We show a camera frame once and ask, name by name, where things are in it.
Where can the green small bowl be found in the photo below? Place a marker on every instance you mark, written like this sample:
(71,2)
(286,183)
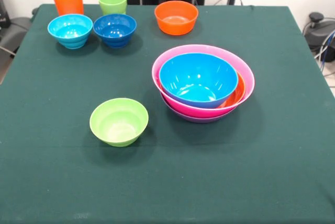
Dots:
(117,129)

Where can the pink large bowl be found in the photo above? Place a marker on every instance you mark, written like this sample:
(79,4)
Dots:
(199,110)

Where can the blue medium bowl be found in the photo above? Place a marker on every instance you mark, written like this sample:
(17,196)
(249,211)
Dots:
(196,77)

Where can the purple large bowl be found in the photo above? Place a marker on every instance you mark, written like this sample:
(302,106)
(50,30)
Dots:
(201,120)

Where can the orange medium bowl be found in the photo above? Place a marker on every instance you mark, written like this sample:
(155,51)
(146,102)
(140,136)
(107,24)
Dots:
(236,95)

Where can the orange small bowl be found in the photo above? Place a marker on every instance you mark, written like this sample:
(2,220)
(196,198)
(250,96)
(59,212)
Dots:
(176,27)

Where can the dark blue small bowl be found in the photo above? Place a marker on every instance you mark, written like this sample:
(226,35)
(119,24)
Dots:
(115,29)

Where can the green plastic cup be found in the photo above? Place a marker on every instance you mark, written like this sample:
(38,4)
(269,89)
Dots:
(112,2)

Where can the light blue small bowl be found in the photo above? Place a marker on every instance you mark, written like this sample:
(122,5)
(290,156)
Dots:
(70,29)

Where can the orange plastic cup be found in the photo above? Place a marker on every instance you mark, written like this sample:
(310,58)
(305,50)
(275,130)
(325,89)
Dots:
(68,4)

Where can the dark green tablecloth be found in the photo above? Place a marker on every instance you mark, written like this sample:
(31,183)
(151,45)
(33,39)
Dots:
(52,182)

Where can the black floor stand base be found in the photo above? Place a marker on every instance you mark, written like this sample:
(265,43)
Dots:
(319,33)
(13,33)

